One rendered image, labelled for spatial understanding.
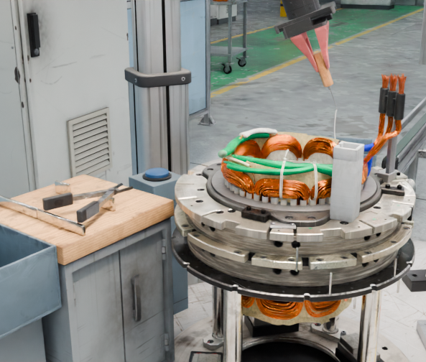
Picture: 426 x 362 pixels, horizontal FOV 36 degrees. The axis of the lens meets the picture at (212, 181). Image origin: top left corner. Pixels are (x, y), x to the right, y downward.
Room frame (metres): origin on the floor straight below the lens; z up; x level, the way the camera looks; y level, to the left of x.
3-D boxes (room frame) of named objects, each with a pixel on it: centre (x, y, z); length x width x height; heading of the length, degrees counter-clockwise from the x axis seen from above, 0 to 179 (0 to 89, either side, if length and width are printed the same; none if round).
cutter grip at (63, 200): (0.81, 0.20, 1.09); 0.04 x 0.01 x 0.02; 127
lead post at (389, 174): (0.87, -0.24, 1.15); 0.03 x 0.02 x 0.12; 139
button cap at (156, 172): (1.07, 0.09, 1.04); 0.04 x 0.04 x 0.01
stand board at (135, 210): (0.85, 0.19, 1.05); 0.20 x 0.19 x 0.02; 142
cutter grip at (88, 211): (0.78, 0.16, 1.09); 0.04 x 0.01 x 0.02; 157
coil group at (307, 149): (0.91, -0.16, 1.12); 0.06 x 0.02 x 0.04; 57
